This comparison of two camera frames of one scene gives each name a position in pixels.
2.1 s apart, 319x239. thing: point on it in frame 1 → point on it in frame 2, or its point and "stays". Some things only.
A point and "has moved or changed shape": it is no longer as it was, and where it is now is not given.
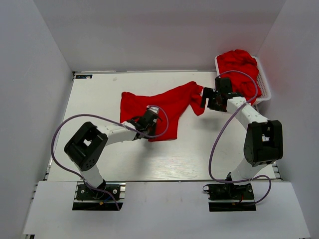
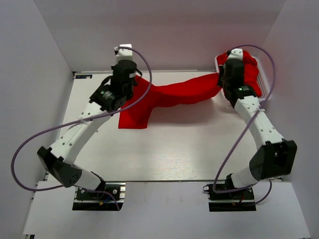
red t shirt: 171,104 has moved or changed shape
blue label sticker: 83,76 stays
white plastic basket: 265,88 stays
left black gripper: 151,120 → 124,70
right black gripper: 212,97 → 233,68
